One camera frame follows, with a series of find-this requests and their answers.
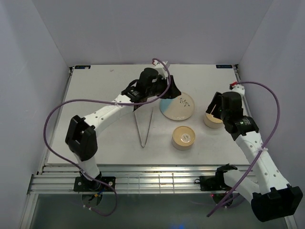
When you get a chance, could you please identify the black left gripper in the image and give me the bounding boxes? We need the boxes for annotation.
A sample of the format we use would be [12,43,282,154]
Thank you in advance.
[147,76,182,100]

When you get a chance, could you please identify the steel lunch bowl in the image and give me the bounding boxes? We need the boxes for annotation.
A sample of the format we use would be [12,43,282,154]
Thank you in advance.
[203,115,224,129]
[172,137,195,151]

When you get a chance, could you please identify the stainless steel slotted tongs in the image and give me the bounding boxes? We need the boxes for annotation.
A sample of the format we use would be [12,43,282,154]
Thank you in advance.
[133,108,153,148]

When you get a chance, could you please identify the wooden round lid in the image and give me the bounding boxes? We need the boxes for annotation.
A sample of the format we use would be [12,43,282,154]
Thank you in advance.
[205,113,223,124]
[172,126,196,139]

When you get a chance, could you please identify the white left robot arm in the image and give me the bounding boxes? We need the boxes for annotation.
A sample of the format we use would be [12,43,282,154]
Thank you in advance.
[65,68,181,191]

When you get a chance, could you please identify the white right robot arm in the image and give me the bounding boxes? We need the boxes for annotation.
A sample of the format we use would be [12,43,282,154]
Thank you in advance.
[206,92,303,222]

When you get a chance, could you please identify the blue and white plate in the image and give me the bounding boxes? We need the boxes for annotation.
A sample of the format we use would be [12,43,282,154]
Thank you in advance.
[159,92,195,121]

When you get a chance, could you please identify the right blue corner label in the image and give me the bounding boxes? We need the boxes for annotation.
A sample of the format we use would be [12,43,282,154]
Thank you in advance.
[216,64,233,69]

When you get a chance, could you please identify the blue corner label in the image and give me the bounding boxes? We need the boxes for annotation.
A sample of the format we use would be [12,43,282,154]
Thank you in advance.
[216,64,233,69]
[74,65,91,70]

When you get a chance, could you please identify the left blue corner label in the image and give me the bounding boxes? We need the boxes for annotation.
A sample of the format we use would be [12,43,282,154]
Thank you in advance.
[74,65,91,70]

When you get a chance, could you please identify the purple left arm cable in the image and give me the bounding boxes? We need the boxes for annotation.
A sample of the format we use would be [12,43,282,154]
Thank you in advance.
[42,58,172,217]

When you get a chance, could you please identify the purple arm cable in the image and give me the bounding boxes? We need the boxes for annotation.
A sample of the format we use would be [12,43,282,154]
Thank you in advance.
[206,81,280,217]
[42,58,172,217]

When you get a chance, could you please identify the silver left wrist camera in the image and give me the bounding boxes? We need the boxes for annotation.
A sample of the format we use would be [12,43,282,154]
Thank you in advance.
[152,60,168,78]

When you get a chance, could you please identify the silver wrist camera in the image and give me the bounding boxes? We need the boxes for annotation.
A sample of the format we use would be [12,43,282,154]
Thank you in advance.
[152,60,168,78]
[229,82,245,97]

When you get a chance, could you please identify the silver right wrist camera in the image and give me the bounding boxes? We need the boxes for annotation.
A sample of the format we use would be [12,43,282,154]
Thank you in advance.
[229,82,245,97]

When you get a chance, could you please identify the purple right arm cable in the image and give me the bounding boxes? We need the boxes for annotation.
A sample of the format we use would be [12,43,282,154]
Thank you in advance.
[206,81,280,217]

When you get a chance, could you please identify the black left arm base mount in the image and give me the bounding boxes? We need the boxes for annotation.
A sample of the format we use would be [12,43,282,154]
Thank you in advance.
[73,176,116,192]

